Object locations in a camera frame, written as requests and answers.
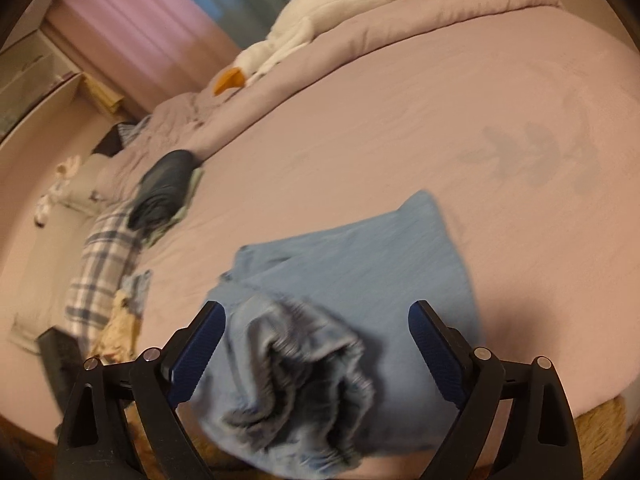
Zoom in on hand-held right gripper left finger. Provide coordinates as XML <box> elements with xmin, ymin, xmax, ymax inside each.
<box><xmin>54</xmin><ymin>300</ymin><xmax>227</xmax><ymax>480</ymax></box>

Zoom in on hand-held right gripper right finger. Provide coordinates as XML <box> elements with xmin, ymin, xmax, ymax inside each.
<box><xmin>407</xmin><ymin>300</ymin><xmax>584</xmax><ymax>480</ymax></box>

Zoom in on light blue denim pants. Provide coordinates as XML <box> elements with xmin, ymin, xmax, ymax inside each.
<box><xmin>192</xmin><ymin>190</ymin><xmax>483</xmax><ymax>476</ymax></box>

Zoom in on yellowish crumpled cloth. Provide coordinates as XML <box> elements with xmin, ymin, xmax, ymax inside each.
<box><xmin>92</xmin><ymin>290</ymin><xmax>143</xmax><ymax>361</ymax></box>

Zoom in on small blue cloth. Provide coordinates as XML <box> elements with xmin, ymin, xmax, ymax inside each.
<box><xmin>120</xmin><ymin>270</ymin><xmax>153</xmax><ymax>311</ymax></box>

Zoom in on plaid cloth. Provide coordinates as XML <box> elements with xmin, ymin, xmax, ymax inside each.
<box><xmin>65</xmin><ymin>200</ymin><xmax>143</xmax><ymax>338</ymax></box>

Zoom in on black box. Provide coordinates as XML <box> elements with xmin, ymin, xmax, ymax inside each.
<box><xmin>37</xmin><ymin>327</ymin><xmax>83</xmax><ymax>401</ymax></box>

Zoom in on pale green cloth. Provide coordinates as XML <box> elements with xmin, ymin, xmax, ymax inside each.
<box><xmin>150</xmin><ymin>167</ymin><xmax>206</xmax><ymax>246</ymax></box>

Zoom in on dark rolled cloth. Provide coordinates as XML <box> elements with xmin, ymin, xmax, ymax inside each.
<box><xmin>128</xmin><ymin>149</ymin><xmax>195</xmax><ymax>231</ymax></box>

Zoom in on grey pillow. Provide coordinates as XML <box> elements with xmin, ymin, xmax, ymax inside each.
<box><xmin>60</xmin><ymin>152</ymin><xmax>131</xmax><ymax>213</ymax></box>

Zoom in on small white plush toy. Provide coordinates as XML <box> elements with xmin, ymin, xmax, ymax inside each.
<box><xmin>34</xmin><ymin>157</ymin><xmax>83</xmax><ymax>226</ymax></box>

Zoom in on bed with pink sheet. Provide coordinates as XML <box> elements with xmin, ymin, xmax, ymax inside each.
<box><xmin>115</xmin><ymin>2</ymin><xmax>638</xmax><ymax>466</ymax></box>

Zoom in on white cabinet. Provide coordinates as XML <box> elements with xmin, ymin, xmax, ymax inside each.
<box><xmin>0</xmin><ymin>27</ymin><xmax>83</xmax><ymax>146</ymax></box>

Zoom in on pink curtain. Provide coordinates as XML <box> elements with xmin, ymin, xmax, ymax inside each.
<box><xmin>45</xmin><ymin>0</ymin><xmax>351</xmax><ymax>111</ymax></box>

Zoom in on pink quilt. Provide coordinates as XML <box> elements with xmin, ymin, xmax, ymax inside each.
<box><xmin>95</xmin><ymin>0</ymin><xmax>563</xmax><ymax>211</ymax></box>

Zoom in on white goose plush toy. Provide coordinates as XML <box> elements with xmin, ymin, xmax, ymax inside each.
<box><xmin>214</xmin><ymin>0</ymin><xmax>468</xmax><ymax>96</ymax></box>

